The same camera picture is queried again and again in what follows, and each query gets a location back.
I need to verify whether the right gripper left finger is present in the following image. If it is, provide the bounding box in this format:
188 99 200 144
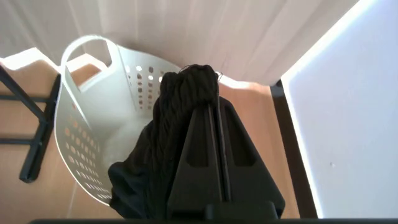
167 104 223 218

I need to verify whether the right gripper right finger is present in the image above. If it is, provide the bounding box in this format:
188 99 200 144
217 98 286 218

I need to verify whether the black garment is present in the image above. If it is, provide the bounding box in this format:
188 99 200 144
108 63 220 220

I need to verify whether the white laundry basket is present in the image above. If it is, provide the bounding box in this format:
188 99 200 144
53 34 187 207

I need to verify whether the black clothes rack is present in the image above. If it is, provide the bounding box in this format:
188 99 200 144
0 64 62 184

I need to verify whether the beige curtain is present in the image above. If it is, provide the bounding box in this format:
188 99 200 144
0 0 360 86

